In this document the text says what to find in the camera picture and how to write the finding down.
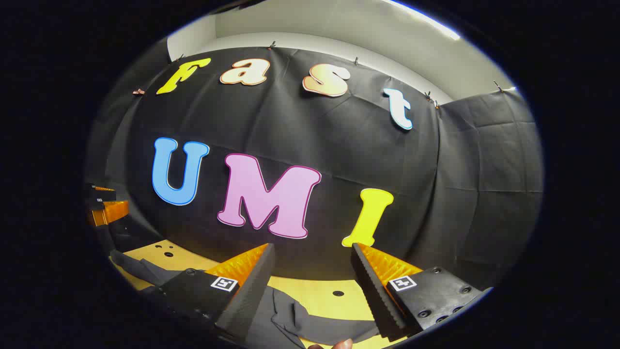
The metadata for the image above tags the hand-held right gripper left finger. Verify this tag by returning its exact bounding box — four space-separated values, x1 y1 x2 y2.
145 242 277 342

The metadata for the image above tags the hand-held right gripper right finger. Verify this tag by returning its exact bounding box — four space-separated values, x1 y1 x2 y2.
351 242 487 341

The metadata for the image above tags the grey collared shirt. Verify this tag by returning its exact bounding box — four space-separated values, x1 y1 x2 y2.
110 250 384 349

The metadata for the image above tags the black backdrop cloth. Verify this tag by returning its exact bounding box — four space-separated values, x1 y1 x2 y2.
85 46 545 291

